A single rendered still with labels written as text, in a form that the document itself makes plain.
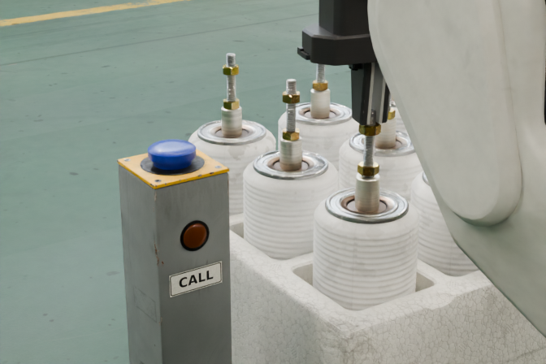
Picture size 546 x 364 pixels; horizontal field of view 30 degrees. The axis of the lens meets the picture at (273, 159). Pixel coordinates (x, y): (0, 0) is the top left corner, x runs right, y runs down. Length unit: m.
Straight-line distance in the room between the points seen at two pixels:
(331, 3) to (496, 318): 0.34
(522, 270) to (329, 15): 0.39
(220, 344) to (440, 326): 0.20
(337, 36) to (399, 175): 0.25
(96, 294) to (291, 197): 0.42
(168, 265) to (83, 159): 0.94
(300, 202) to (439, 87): 0.50
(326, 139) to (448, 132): 0.64
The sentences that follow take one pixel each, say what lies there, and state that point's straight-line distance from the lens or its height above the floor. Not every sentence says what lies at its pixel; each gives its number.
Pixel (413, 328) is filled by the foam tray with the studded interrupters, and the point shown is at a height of 0.16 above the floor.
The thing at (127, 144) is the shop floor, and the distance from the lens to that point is 1.83.
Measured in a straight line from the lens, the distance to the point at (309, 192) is 0.98.
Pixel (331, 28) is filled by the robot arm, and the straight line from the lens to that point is 0.85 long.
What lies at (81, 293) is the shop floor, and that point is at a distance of 1.33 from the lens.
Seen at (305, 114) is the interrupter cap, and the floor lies 0.25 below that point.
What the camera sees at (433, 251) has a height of 0.19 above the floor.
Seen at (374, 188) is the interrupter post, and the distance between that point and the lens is 0.91.
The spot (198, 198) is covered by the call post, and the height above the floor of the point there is 0.29.
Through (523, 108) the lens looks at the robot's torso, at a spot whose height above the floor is 0.48.
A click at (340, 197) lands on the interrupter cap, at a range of 0.94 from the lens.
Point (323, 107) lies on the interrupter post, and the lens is 1.16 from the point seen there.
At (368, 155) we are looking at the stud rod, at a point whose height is 0.30.
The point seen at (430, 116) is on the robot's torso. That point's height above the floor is 0.46.
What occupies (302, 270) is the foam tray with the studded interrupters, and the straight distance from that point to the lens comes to 0.98.
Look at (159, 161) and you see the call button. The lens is 0.84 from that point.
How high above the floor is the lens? 0.62
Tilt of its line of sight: 21 degrees down
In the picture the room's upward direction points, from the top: straight up
